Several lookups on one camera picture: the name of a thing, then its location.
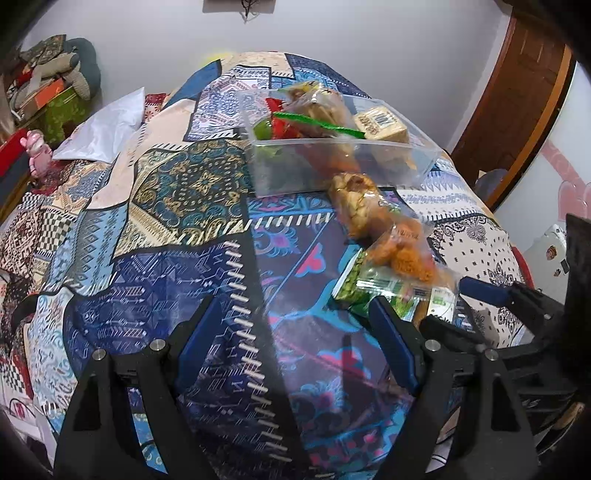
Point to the patchwork blanket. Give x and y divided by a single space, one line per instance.
184 184

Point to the white stickered case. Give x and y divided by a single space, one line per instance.
547 251

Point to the small wall monitor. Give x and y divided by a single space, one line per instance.
221 3

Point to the stick biscuit packet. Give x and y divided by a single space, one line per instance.
378 124

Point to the orange snack bag green header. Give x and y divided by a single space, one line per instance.
406 254

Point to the wooden door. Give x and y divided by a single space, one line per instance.
521 92

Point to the grey plush cushion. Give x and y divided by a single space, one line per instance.
85 57

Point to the red patterned cloth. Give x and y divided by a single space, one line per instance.
154 105

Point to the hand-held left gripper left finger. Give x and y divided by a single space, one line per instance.
198 341

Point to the round biscuit pack green label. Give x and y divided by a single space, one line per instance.
323 108

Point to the red snack packet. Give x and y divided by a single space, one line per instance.
280 129

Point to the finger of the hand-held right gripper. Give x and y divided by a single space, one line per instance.
448 327
482 288

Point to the clear plastic container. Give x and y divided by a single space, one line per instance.
295 170

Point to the orange cardboard box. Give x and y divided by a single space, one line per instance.
46 92

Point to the blue grey chair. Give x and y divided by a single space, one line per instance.
491 184

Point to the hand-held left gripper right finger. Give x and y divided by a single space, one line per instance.
392 341

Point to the red box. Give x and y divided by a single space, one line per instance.
11 152

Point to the green snack packet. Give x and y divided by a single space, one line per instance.
264 130

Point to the white pillow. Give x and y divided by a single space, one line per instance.
101 129

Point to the pink plush toy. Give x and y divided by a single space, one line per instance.
37 147

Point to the clear bag of brown snacks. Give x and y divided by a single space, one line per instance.
355 203

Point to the dark patterned cloth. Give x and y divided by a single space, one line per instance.
46 46

